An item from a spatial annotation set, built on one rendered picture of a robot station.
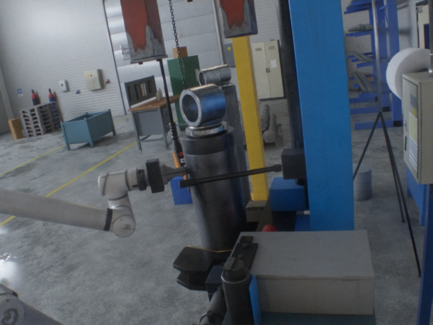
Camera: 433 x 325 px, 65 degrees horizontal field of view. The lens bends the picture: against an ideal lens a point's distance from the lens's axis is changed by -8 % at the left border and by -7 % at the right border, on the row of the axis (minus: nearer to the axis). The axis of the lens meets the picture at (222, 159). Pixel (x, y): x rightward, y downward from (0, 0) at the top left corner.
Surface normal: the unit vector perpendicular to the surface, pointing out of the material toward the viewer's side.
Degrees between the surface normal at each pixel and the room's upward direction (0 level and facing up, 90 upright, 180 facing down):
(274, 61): 90
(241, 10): 90
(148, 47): 90
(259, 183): 90
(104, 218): 68
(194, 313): 0
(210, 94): 59
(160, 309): 0
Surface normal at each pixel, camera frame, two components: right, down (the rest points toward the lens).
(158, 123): -0.27, 0.33
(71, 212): 0.41, -0.19
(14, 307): 0.83, 0.00
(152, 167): 0.11, 0.28
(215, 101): 0.59, 0.00
